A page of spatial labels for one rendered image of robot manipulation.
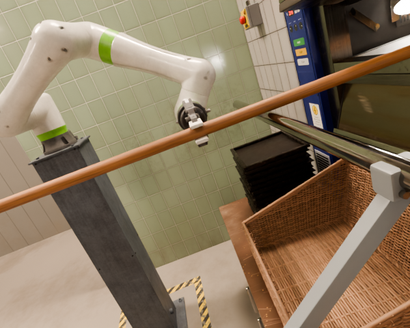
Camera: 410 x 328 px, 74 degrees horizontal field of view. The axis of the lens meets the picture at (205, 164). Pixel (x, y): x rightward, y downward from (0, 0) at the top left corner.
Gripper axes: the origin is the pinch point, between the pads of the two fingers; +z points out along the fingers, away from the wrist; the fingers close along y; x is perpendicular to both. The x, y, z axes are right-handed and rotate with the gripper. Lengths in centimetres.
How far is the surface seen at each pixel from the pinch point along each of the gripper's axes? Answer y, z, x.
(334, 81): -0.2, 2.0, -33.4
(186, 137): 0.0, 1.9, 3.2
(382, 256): 60, -3, -42
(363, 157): 2.3, 34.9, -16.7
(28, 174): 35, -259, 202
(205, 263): 119, -104, 27
